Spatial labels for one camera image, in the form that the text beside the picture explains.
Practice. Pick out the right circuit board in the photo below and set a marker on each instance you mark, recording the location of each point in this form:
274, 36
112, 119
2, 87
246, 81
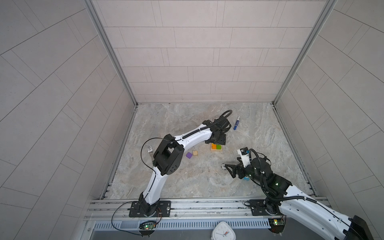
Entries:
277, 226

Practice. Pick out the white kitchen timer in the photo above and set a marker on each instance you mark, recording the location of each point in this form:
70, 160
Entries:
223, 231

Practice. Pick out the natural wood long block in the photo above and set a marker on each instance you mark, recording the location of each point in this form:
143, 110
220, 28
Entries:
216, 150

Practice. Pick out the purple wood cube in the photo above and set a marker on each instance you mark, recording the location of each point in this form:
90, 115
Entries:
189, 155

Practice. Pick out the aluminium corner post left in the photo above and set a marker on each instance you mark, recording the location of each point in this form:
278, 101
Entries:
107, 44

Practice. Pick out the green handled fork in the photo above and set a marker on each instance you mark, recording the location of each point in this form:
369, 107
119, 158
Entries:
150, 151

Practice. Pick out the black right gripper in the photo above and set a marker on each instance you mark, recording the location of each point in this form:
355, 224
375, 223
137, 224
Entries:
240, 168

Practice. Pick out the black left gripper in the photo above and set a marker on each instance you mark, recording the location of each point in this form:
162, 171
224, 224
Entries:
222, 140

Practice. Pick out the left circuit board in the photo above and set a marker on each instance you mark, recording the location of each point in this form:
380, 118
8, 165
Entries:
147, 226

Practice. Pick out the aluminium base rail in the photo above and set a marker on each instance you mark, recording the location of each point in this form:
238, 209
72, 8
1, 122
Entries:
194, 208

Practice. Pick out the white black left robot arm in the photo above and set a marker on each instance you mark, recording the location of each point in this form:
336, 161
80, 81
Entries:
168, 157

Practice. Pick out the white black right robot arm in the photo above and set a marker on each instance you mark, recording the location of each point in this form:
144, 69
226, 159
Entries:
288, 201

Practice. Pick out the blue white marker pen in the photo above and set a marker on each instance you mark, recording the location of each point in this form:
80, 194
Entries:
237, 123

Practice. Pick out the aluminium corner post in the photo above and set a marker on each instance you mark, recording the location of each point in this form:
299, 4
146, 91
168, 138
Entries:
324, 14
107, 44

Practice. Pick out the aluminium corner post right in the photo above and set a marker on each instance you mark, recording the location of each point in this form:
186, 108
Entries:
324, 14

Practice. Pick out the circuit board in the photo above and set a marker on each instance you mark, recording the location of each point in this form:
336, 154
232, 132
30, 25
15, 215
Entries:
147, 226
277, 226

